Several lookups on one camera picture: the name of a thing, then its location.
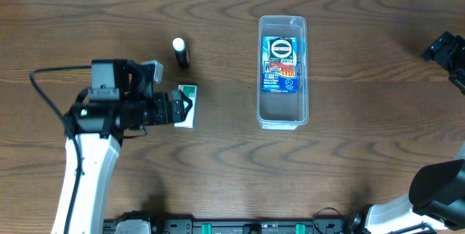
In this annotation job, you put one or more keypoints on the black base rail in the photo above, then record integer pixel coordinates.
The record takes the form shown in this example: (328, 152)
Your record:
(144, 222)

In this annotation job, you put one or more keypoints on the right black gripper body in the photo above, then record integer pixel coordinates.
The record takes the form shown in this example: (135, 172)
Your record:
(452, 49)

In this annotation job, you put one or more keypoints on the red small box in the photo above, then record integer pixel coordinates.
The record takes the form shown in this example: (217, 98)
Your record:
(282, 70)

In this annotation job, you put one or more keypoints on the blue Kool Fever box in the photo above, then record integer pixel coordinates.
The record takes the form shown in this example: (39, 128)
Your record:
(271, 82)

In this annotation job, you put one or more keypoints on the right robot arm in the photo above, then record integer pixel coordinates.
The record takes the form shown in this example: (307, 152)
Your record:
(436, 196)

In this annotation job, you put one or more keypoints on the white green medicine box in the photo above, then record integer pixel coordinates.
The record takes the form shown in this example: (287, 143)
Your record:
(191, 92)

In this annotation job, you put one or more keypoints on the black bottle white cap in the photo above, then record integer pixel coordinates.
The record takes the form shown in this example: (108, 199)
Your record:
(181, 52)

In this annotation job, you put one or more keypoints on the clear plastic container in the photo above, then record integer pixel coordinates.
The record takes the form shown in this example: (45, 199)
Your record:
(284, 111)

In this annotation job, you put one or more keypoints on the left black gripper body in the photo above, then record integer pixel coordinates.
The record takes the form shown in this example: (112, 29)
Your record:
(133, 115)

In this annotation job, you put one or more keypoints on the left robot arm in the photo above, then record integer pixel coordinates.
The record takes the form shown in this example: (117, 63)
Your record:
(121, 97)

